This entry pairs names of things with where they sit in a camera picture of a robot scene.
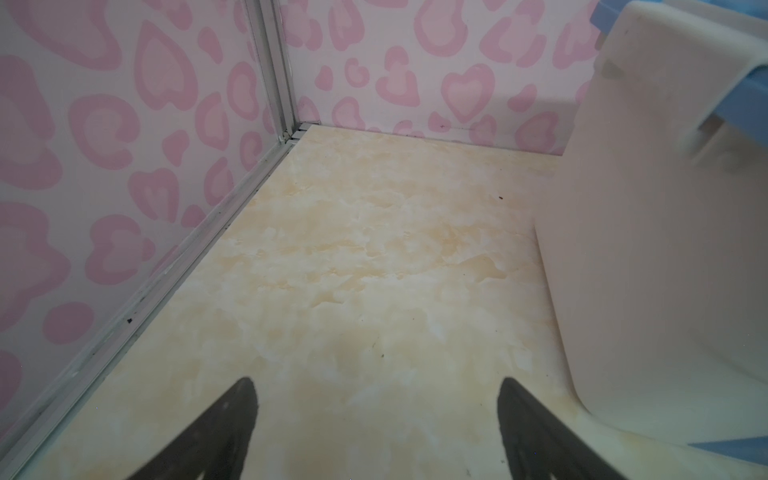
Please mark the blue plastic bin lid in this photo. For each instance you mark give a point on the blue plastic bin lid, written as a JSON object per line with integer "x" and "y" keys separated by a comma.
{"x": 691, "y": 60}

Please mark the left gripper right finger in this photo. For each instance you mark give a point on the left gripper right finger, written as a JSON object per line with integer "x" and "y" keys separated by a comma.
{"x": 538, "y": 445}

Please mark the white plastic storage bin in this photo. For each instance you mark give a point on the white plastic storage bin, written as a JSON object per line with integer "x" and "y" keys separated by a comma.
{"x": 656, "y": 261}

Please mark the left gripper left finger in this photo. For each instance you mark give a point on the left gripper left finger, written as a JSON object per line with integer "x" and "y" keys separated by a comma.
{"x": 215, "y": 445}

